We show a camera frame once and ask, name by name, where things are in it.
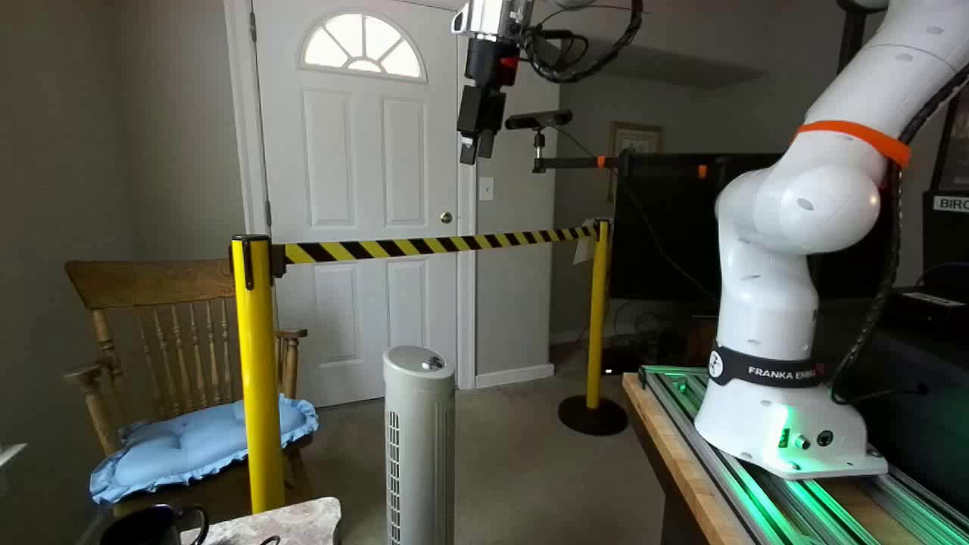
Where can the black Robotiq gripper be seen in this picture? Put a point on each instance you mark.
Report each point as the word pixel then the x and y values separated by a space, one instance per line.
pixel 491 75

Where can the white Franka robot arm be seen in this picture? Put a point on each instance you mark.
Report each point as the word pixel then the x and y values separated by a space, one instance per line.
pixel 796 304

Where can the brass door knob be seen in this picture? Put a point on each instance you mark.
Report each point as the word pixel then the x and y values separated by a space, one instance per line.
pixel 445 216

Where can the yellow black striped belt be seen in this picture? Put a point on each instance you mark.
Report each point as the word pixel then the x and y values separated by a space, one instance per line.
pixel 424 245

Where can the white panelled door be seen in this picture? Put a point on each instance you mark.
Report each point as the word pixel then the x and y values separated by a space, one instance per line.
pixel 353 200

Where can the black monitor screen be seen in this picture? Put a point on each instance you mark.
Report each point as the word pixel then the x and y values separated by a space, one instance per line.
pixel 676 223

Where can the grey tower fan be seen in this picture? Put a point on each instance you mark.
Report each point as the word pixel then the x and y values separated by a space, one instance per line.
pixel 418 455

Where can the wooden armchair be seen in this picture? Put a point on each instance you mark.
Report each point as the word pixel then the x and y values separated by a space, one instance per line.
pixel 152 289

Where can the wooden workbench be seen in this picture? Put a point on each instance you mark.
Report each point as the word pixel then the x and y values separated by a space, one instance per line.
pixel 670 455

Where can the blue cloth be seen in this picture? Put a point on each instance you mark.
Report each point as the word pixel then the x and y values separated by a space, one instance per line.
pixel 184 442

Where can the marble top side table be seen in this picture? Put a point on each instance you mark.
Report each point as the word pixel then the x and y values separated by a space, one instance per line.
pixel 272 524

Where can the black control box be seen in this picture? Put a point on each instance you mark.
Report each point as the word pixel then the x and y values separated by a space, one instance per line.
pixel 929 403

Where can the black camera on stand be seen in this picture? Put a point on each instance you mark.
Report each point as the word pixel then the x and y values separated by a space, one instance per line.
pixel 541 119

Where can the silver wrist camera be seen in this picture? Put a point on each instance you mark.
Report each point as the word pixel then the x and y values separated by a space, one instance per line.
pixel 485 18

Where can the framed wall picture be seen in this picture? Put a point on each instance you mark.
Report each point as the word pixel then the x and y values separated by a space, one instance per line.
pixel 636 141

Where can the yellow stanchion post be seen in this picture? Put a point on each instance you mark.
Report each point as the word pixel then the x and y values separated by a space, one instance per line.
pixel 596 323
pixel 259 403

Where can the aluminium mounting rail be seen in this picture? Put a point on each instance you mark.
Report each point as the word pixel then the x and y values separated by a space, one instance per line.
pixel 805 504

